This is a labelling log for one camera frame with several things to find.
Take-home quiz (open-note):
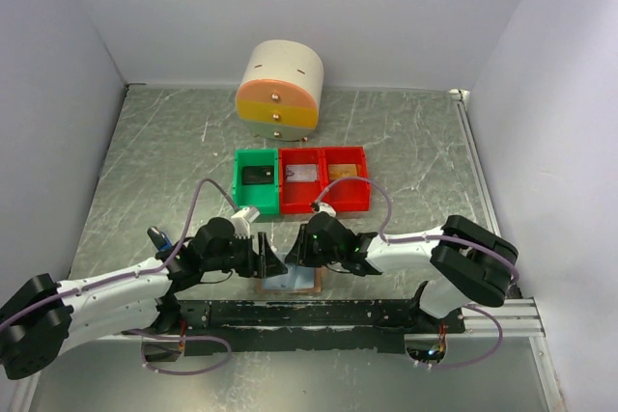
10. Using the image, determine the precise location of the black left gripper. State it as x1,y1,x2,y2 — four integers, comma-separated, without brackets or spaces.
203,230,288,277

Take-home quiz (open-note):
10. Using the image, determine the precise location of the tan leather card holder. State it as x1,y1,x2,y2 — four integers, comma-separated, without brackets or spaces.
256,264,323,294

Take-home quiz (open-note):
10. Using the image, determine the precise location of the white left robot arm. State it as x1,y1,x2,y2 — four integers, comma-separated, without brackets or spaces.
1,218,288,380

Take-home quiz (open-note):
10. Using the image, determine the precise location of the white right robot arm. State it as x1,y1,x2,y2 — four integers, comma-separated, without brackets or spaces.
285,212,520,333

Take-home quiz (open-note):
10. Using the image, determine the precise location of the silver purple credit card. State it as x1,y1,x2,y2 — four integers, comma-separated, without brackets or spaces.
285,164,319,182

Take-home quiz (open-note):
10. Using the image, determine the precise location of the black credit card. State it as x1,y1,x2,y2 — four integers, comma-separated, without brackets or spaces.
241,165,274,185

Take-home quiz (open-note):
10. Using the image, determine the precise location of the gold credit card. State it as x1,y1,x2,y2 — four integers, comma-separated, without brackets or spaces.
327,163,358,181

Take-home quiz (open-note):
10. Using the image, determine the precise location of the green plastic bin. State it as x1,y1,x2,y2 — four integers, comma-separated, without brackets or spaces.
233,149,280,215

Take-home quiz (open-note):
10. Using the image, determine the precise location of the middle red plastic bin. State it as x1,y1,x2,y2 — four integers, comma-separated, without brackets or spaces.
278,148,324,215

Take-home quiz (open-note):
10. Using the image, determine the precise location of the red plastic bin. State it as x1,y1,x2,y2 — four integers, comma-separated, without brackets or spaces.
323,146,371,212
278,148,324,215

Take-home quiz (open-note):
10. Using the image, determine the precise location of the right red plastic bin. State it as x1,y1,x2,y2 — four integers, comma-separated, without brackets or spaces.
323,146,371,212

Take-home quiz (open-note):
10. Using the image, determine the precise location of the blue black lighter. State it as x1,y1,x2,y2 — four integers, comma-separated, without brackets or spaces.
147,227,173,252

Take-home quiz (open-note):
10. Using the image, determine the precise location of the round cream drawer cabinet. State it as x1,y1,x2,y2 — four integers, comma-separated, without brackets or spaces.
236,40,324,142

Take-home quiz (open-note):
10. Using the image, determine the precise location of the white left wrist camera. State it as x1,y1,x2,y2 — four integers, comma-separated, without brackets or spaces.
230,206,261,236

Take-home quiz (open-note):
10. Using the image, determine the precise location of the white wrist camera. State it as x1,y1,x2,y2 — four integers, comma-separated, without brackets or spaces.
311,202,337,218
230,206,261,236

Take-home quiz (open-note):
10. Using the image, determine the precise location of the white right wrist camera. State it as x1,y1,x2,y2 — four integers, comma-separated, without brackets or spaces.
311,202,337,218

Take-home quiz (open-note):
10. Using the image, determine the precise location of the aluminium frame rail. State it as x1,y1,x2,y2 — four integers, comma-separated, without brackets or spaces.
67,298,547,342

